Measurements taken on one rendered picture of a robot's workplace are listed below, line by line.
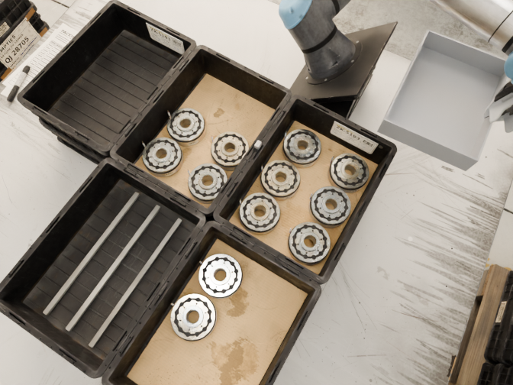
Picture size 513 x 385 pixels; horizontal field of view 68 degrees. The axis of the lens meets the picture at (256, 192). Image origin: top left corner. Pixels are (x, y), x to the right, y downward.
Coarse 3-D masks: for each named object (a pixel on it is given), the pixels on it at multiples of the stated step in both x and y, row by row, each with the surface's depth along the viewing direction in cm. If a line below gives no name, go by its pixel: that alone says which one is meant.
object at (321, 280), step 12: (300, 96) 99; (288, 108) 98; (324, 108) 98; (276, 120) 97; (348, 120) 97; (360, 132) 96; (372, 132) 96; (264, 144) 94; (384, 144) 95; (252, 156) 93; (384, 168) 94; (240, 180) 91; (228, 192) 90; (372, 192) 90; (216, 216) 88; (360, 216) 88; (228, 228) 87; (240, 228) 87; (348, 228) 87; (252, 240) 86; (348, 240) 86; (276, 252) 85; (336, 252) 85; (288, 264) 84; (300, 264) 84; (336, 264) 84; (312, 276) 83; (324, 276) 84
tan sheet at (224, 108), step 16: (208, 80) 112; (192, 96) 110; (208, 96) 110; (224, 96) 110; (240, 96) 111; (208, 112) 109; (224, 112) 109; (240, 112) 109; (256, 112) 109; (272, 112) 109; (208, 128) 107; (224, 128) 107; (240, 128) 107; (256, 128) 107; (208, 144) 105; (192, 160) 103; (208, 160) 103; (176, 176) 102
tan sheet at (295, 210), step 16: (304, 128) 107; (336, 144) 106; (272, 160) 104; (320, 160) 104; (368, 160) 104; (304, 176) 102; (320, 176) 102; (304, 192) 101; (352, 192) 101; (288, 208) 99; (304, 208) 99; (352, 208) 100; (240, 224) 98; (288, 224) 98; (272, 240) 96; (304, 240) 96; (336, 240) 97; (288, 256) 95
